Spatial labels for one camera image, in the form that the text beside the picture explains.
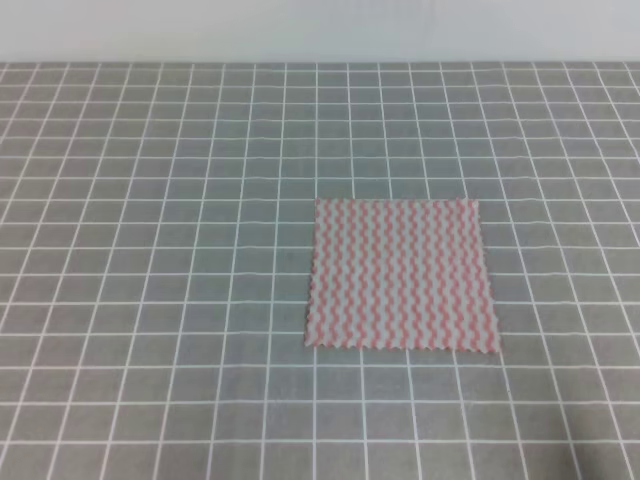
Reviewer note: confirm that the grey grid tablecloth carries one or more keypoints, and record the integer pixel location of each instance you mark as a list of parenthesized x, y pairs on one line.
[(156, 246)]

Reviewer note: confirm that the pink white wavy towel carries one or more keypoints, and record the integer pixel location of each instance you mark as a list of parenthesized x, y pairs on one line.
[(400, 274)]

